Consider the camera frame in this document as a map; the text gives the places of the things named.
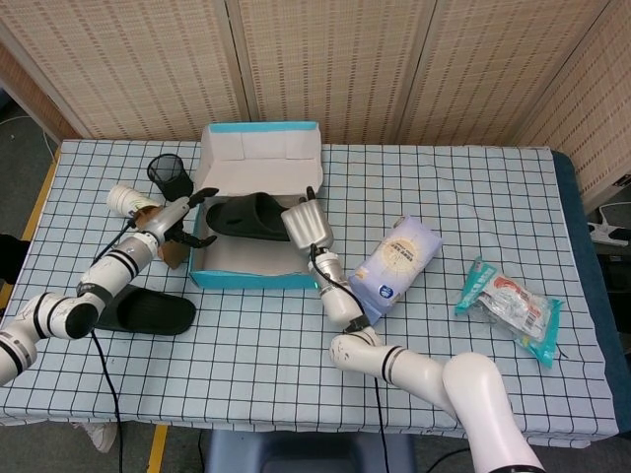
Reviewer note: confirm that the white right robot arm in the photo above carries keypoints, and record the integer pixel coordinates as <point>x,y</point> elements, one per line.
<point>473,389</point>

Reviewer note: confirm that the brown paper takeout box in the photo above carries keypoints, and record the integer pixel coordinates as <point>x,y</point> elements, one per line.
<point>173,256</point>

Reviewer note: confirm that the black object at edge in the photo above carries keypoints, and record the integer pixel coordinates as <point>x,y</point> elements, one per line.
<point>10,256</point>

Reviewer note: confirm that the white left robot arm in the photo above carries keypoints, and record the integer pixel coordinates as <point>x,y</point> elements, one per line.
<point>113,268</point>

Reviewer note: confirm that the white blue checkered tablecloth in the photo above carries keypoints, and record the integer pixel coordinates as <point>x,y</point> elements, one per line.
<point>296,345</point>

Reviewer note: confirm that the black rubber slipper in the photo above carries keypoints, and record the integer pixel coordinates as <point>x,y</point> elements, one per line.
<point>153,313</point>
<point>246,217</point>

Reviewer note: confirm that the blue cardboard shoe box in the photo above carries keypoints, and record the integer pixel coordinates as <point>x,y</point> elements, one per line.
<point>256,167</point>

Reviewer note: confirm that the dark blue chair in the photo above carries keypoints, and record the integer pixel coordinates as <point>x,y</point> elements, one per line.
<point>305,453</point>

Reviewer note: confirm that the white paper cup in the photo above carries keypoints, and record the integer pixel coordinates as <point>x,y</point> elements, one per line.
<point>123,197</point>

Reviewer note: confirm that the woven bamboo folding screen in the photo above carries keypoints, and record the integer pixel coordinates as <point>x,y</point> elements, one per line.
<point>345,59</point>

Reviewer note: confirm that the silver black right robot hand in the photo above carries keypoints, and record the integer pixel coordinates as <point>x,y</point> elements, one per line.
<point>308,224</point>

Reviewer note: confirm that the pale purple paper bag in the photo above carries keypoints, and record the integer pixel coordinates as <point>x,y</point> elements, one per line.
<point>399,256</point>

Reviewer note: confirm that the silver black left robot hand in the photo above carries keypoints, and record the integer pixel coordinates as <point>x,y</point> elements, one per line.
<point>165,222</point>

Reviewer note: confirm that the black mesh pen holder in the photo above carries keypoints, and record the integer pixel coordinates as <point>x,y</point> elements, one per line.
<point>172,180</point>

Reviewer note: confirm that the teal plastic snack package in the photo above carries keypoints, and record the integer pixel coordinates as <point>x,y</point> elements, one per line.
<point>512,305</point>

